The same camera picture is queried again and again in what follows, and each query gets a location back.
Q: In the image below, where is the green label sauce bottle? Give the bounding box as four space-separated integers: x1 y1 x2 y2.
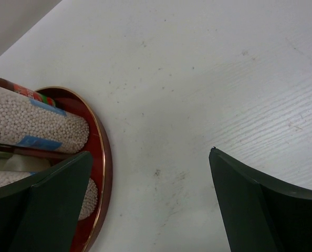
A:
2 81 57 107

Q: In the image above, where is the black cap spice jar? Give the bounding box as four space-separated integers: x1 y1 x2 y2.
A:
0 152 51 172

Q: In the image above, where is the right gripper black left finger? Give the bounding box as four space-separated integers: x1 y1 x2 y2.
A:
0 151 92 251

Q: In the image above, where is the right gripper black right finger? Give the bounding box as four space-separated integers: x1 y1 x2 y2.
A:
209 148 312 251

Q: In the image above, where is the silver lid jar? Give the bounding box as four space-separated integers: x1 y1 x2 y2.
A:
0 171 98 221
0 87 89 154

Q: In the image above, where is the red round tray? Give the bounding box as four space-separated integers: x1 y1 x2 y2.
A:
0 75 113 252

